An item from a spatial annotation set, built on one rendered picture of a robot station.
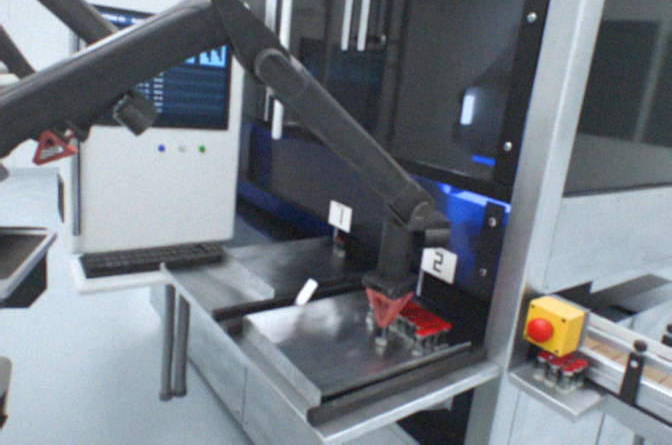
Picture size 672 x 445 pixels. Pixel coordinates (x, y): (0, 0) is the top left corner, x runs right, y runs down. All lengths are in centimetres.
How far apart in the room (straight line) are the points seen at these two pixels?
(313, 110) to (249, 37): 14
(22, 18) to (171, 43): 544
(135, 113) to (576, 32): 80
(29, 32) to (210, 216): 459
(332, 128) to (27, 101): 37
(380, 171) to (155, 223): 95
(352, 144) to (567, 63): 37
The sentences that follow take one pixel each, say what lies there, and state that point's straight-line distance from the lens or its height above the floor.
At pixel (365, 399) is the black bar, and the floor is 89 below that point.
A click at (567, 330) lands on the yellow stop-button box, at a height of 101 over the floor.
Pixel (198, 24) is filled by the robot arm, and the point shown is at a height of 141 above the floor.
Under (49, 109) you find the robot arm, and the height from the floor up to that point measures 130.
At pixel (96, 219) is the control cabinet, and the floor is 90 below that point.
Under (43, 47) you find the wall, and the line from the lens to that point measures 606.
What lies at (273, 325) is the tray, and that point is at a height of 88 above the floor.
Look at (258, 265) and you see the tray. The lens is 131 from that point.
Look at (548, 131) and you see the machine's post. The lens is 91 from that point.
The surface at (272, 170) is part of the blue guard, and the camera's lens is 159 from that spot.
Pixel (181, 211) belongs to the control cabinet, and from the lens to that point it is 162.
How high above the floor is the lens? 137
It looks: 13 degrees down
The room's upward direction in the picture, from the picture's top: 6 degrees clockwise
